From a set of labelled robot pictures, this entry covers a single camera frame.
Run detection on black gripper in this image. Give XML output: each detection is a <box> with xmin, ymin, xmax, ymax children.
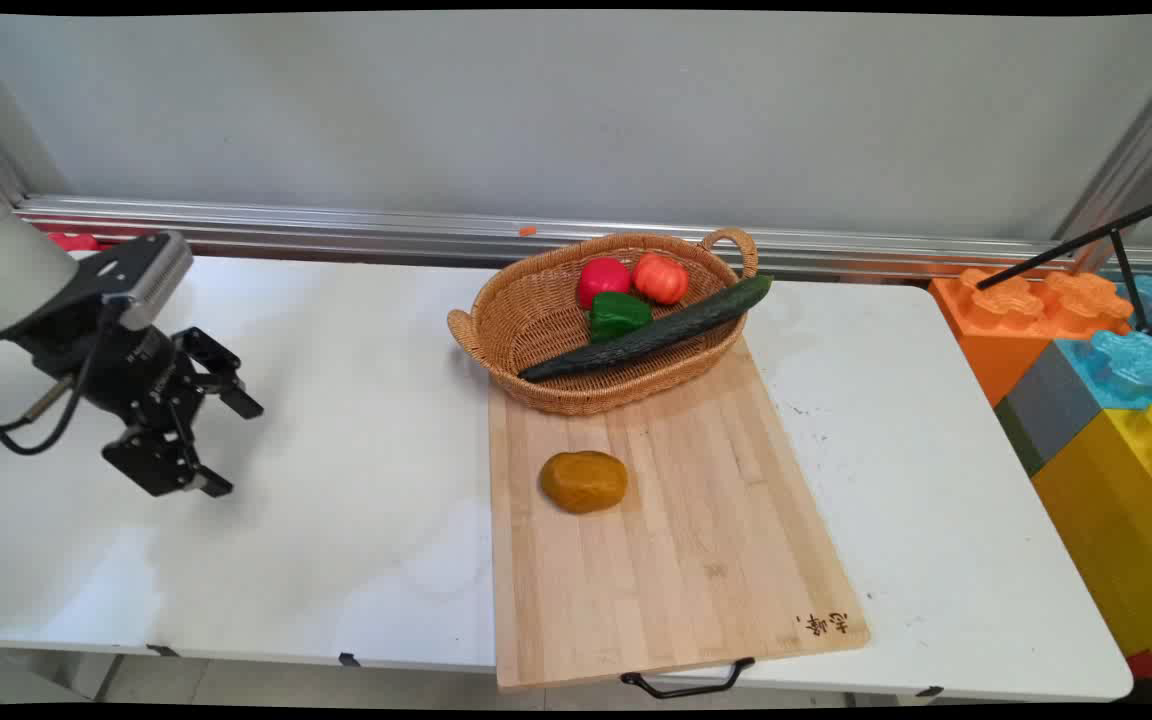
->
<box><xmin>8</xmin><ymin>322</ymin><xmax>265</xmax><ymax>499</ymax></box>

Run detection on woven wicker basket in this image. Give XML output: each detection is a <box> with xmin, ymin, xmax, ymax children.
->
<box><xmin>447</xmin><ymin>227</ymin><xmax>760</xmax><ymax>417</ymax></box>

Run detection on brown potato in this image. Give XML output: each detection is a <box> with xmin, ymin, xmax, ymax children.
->
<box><xmin>538</xmin><ymin>450</ymin><xmax>629</xmax><ymax>515</ymax></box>

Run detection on red apple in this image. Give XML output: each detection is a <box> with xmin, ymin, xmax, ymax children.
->
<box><xmin>576</xmin><ymin>257</ymin><xmax>632</xmax><ymax>310</ymax></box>

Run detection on green bell pepper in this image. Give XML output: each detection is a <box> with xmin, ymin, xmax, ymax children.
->
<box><xmin>588</xmin><ymin>292</ymin><xmax>654</xmax><ymax>344</ymax></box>

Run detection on dark green cucumber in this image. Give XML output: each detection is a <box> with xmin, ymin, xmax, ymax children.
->
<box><xmin>517</xmin><ymin>274</ymin><xmax>774</xmax><ymax>383</ymax></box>

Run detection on wooden cutting board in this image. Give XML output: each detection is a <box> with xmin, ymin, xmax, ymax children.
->
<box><xmin>487</xmin><ymin>336</ymin><xmax>871</xmax><ymax>692</ymax></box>

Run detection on orange-red tomato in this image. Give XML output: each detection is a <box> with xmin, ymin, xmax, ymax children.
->
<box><xmin>632</xmin><ymin>252</ymin><xmax>690</xmax><ymax>306</ymax></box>

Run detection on orange giant building block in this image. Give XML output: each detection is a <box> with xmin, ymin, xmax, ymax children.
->
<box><xmin>928</xmin><ymin>267</ymin><xmax>1135</xmax><ymax>408</ymax></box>

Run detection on grey giant building block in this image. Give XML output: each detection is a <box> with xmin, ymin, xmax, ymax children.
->
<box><xmin>994</xmin><ymin>341</ymin><xmax>1103</xmax><ymax>478</ymax></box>

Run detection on black tripod stand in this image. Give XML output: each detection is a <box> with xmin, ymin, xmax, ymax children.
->
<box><xmin>976</xmin><ymin>188</ymin><xmax>1152</xmax><ymax>349</ymax></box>

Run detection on yellow giant building block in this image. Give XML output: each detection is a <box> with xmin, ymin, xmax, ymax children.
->
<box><xmin>1031</xmin><ymin>402</ymin><xmax>1152</xmax><ymax>698</ymax></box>

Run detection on blue giant building block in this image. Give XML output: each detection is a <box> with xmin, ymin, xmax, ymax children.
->
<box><xmin>1054</xmin><ymin>274</ymin><xmax>1152</xmax><ymax>411</ymax></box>

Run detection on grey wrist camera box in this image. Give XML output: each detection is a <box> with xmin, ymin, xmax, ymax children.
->
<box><xmin>36</xmin><ymin>232</ymin><xmax>194</xmax><ymax>332</ymax></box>

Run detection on aluminium frame rail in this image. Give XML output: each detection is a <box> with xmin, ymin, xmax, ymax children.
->
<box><xmin>14</xmin><ymin>195</ymin><xmax>1152</xmax><ymax>277</ymax></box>

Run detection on black metal board handle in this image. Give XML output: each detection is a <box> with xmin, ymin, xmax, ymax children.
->
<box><xmin>620</xmin><ymin>657</ymin><xmax>756</xmax><ymax>699</ymax></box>

